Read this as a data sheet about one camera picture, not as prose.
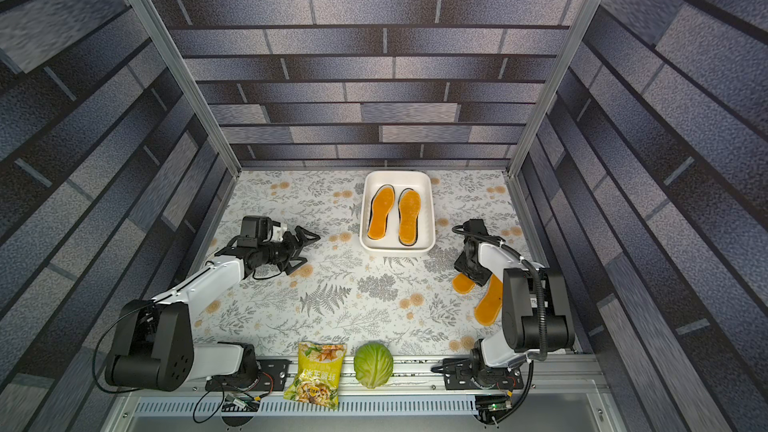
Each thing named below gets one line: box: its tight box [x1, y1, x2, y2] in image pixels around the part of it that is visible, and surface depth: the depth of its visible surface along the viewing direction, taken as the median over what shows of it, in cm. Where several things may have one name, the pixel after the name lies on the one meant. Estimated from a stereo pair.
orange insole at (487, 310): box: [474, 274, 503, 327], surface depth 87 cm
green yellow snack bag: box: [284, 341, 347, 411], surface depth 71 cm
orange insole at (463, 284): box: [452, 272, 476, 295], surface depth 90 cm
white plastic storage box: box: [359, 170, 436, 254], surface depth 105 cm
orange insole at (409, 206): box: [399, 189, 421, 244], surface depth 105 cm
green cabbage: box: [354, 341, 394, 389], surface depth 71 cm
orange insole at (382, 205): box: [368, 186, 395, 240], surface depth 106 cm
